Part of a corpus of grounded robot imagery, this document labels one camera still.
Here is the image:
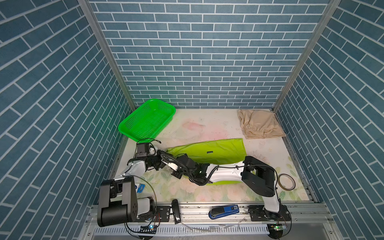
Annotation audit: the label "white blue paper card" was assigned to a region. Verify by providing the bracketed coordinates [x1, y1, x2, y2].
[135, 184, 145, 194]

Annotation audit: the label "black remote-like device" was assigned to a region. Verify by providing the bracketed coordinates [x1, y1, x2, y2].
[172, 199, 181, 224]

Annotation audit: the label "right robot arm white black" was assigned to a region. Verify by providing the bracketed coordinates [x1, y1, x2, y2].
[163, 154, 292, 221]

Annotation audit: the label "right circuit board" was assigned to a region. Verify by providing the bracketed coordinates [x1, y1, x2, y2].
[267, 225, 284, 240]

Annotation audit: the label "green plastic basket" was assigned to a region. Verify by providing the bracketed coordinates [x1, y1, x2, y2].
[118, 99, 176, 142]

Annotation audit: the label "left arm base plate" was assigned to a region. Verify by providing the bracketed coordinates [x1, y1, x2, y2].
[134, 206, 171, 223]

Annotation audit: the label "beige drawstring shorts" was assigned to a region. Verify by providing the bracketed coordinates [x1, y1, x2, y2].
[238, 110, 286, 140]

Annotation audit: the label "brown tape ring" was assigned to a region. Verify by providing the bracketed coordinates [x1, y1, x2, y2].
[277, 173, 297, 192]

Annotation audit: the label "circuit board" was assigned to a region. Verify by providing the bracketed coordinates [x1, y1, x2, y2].
[267, 225, 284, 240]
[138, 225, 158, 235]

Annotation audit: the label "aluminium front rail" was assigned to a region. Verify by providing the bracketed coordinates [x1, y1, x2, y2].
[83, 202, 337, 229]

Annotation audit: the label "blue black stapler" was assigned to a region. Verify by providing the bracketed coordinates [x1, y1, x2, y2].
[209, 205, 240, 220]

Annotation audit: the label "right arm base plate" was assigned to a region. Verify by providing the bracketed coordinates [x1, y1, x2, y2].
[248, 204, 292, 222]

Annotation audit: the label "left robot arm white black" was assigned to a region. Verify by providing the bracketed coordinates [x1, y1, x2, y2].
[97, 142, 163, 227]

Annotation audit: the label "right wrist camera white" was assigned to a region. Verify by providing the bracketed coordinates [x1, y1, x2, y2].
[165, 163, 179, 171]

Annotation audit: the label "right black corrugated cable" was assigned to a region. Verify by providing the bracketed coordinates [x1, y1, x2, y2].
[158, 149, 218, 186]

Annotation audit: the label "lime green shorts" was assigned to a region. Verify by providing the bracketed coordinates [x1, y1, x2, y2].
[160, 139, 247, 186]

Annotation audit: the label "left circuit board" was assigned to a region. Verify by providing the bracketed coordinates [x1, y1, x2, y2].
[138, 225, 158, 235]

